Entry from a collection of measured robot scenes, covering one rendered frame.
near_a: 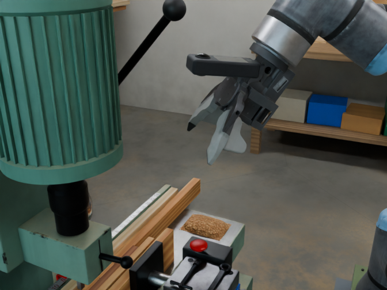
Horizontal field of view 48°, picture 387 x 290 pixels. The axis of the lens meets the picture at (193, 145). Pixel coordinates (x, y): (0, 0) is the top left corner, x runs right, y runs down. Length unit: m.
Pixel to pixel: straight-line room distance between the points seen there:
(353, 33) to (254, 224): 2.01
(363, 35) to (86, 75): 0.43
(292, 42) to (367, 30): 0.12
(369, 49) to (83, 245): 0.54
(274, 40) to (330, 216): 2.19
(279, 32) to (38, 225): 0.49
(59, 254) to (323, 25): 0.55
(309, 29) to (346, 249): 1.96
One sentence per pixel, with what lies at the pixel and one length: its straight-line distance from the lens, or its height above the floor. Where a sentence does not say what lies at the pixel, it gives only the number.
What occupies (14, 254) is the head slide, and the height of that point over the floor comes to 1.03.
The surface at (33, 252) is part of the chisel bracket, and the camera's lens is 0.78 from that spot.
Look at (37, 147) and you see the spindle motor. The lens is 0.58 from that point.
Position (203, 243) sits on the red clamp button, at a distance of 0.76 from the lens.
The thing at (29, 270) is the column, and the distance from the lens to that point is 0.98.
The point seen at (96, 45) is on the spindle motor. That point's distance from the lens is 0.56.
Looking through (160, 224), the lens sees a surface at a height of 0.93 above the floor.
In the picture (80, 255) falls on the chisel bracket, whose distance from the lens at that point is 0.70.
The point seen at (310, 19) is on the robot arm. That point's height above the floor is 1.38.
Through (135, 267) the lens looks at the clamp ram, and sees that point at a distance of 0.76.
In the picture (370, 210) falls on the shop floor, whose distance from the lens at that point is 2.96.
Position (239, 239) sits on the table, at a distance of 1.02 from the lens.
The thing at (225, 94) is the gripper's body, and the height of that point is 1.26.
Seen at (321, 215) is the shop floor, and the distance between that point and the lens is 2.81.
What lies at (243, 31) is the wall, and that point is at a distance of 3.93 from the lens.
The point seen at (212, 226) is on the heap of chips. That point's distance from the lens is 0.99.
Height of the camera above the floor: 1.48
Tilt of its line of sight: 24 degrees down
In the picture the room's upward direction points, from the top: straight up
